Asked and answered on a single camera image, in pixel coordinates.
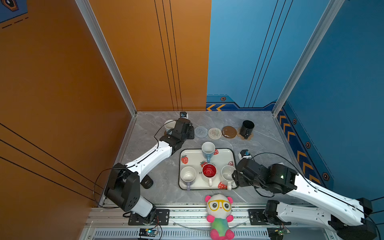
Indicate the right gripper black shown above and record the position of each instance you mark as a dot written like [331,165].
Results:
[238,178]

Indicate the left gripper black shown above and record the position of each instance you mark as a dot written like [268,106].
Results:
[190,129]

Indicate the blue mug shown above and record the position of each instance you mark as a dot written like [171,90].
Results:
[169,125]
[208,150]

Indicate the grey blue rope coaster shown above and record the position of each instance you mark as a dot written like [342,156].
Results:
[201,132]

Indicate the multicolour woven coaster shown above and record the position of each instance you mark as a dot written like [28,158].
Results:
[215,133]

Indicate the white mug purple handle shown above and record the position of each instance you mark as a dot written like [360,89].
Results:
[188,176]

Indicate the dark brown wooden coaster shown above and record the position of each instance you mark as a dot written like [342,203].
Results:
[229,132]

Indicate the cork paw print coaster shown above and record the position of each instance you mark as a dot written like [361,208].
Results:
[251,136]

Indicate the black mug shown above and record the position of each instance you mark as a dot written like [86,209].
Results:
[246,129]

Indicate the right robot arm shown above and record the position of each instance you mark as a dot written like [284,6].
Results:
[348,218]

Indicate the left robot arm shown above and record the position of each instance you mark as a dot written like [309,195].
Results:
[124,184]

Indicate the white strawberry serving tray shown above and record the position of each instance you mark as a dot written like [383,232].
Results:
[198,174]

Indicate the red interior mug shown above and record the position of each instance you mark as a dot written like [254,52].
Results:
[209,174]

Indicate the right circuit board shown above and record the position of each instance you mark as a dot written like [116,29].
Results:
[276,234]

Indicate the plush panda toy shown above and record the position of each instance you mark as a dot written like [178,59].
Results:
[219,209]

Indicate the left green circuit board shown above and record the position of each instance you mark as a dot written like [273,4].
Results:
[148,234]

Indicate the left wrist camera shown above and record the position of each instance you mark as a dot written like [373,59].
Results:
[184,115]

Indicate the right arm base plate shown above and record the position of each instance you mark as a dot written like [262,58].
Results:
[263,217]

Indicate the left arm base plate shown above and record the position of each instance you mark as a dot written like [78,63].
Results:
[160,216]

